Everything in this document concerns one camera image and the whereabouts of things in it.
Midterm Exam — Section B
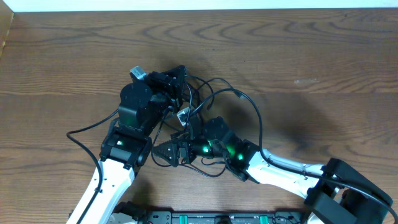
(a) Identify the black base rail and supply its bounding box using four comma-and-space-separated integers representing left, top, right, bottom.
108, 201, 312, 224

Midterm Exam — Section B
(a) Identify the left camera black cable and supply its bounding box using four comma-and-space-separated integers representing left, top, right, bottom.
66, 108, 121, 224

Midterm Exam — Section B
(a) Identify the camera black cable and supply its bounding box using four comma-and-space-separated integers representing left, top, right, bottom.
66, 108, 121, 224
183, 88, 398, 218

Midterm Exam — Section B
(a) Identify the right camera black cable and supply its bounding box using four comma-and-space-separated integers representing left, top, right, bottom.
183, 88, 398, 218

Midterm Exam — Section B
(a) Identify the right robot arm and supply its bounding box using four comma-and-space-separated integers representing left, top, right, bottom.
153, 117, 397, 223

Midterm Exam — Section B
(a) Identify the black USB cable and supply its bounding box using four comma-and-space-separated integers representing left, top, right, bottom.
150, 73, 246, 178

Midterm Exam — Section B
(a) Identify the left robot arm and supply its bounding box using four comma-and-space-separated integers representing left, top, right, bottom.
68, 65, 187, 223

